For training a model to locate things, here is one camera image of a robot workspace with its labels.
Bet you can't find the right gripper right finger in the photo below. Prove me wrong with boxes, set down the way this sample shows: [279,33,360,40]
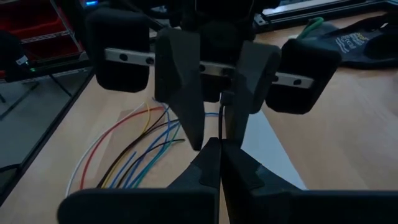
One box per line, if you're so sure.
[221,139,398,224]

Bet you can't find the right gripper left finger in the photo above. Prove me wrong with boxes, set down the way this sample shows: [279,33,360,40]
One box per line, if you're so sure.
[57,136,223,224]

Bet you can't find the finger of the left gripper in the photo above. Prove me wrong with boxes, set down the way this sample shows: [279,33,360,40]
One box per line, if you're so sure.
[223,40,282,147]
[154,27,206,152]

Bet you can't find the green wire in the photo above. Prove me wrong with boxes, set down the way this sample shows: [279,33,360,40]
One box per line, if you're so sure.
[132,123,182,189]

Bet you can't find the yellow wire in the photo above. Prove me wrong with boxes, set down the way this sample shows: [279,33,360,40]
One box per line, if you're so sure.
[101,104,152,189]

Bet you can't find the black wire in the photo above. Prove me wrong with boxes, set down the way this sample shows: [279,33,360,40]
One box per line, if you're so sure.
[96,108,180,189]
[115,138,186,189]

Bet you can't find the bundle of coloured wires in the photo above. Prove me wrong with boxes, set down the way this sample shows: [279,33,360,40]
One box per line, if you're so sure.
[65,102,147,197]

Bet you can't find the red wire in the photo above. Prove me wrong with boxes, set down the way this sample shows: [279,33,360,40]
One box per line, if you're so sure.
[80,106,165,190]

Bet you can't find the red shelf bin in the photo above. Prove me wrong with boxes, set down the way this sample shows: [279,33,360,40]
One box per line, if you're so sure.
[23,32,85,63]
[0,0,68,40]

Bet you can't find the white flat raceway cover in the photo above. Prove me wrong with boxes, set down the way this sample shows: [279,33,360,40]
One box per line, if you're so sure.
[241,109,308,191]

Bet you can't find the black device white label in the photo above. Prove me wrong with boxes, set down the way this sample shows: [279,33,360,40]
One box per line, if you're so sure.
[0,30,30,83]

